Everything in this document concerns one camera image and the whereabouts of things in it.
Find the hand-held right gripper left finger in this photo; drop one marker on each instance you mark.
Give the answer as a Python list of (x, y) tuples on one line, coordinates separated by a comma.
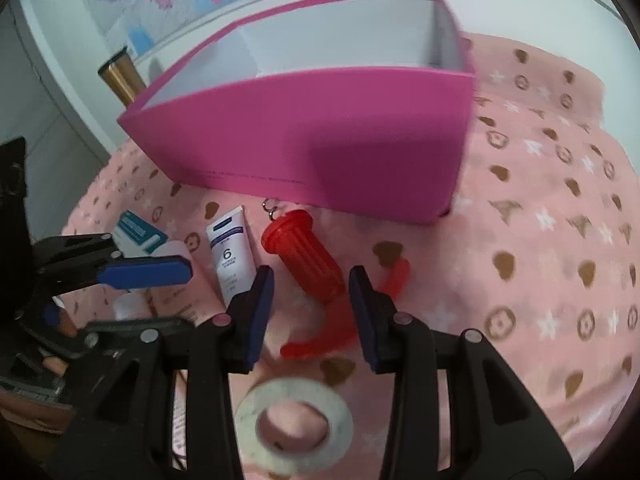
[(257, 315)]

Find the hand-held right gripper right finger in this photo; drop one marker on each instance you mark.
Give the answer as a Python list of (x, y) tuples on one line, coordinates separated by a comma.
[(362, 317)]

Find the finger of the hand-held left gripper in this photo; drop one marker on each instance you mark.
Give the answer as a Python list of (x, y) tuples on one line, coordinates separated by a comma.
[(97, 331), (145, 272)]

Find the white teal medicine box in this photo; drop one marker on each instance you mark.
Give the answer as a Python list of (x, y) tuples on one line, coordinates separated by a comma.
[(135, 232)]

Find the red ribbed plastic container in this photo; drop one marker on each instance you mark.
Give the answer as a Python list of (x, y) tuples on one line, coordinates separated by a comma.
[(300, 255)]

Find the pink cardboard box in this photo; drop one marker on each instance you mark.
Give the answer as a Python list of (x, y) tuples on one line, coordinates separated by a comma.
[(300, 150)]

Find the white plastic bottle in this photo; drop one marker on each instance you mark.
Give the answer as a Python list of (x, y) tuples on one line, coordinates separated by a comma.
[(131, 306)]

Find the red curved plastic hook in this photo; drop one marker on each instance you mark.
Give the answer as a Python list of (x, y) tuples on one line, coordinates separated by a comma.
[(320, 342)]

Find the white cream tube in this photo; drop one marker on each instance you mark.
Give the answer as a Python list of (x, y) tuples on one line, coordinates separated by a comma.
[(230, 255)]

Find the white tape roll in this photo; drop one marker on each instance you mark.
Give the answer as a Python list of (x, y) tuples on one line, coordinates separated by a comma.
[(340, 425)]

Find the pink printed blanket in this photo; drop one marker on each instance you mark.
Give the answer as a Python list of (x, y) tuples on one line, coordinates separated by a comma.
[(525, 260)]

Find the gold metal tumbler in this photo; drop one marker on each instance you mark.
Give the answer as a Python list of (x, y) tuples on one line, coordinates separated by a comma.
[(122, 80)]

